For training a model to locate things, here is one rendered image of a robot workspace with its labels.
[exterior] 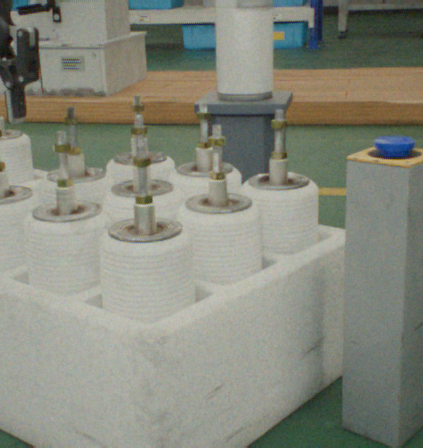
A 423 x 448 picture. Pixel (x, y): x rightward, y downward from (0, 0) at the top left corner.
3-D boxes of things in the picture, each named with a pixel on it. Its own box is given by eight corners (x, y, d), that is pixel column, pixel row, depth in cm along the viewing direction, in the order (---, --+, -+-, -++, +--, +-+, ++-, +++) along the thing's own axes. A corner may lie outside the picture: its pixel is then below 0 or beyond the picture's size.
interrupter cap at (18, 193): (9, 187, 101) (8, 181, 101) (46, 197, 96) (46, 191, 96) (-47, 200, 96) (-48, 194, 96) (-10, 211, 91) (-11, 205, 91)
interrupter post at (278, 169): (267, 186, 98) (266, 160, 97) (271, 182, 100) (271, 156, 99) (286, 187, 97) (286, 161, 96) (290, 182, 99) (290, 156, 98)
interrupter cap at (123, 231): (149, 250, 76) (148, 243, 76) (92, 237, 81) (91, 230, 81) (198, 230, 82) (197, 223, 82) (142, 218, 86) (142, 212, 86)
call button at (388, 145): (385, 152, 86) (386, 133, 85) (421, 157, 83) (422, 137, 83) (366, 159, 83) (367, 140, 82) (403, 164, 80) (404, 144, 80)
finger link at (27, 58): (15, 26, 87) (11, 81, 89) (30, 31, 86) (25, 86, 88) (31, 25, 89) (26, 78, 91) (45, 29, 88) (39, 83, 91)
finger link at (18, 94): (5, 72, 90) (10, 118, 91) (28, 73, 88) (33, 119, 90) (13, 70, 91) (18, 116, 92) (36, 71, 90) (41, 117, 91)
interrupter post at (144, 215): (146, 239, 80) (145, 207, 79) (129, 235, 81) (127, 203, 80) (162, 232, 82) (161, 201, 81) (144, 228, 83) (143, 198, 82)
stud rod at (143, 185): (143, 219, 80) (139, 145, 78) (138, 217, 81) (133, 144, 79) (151, 217, 81) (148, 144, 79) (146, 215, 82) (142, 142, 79)
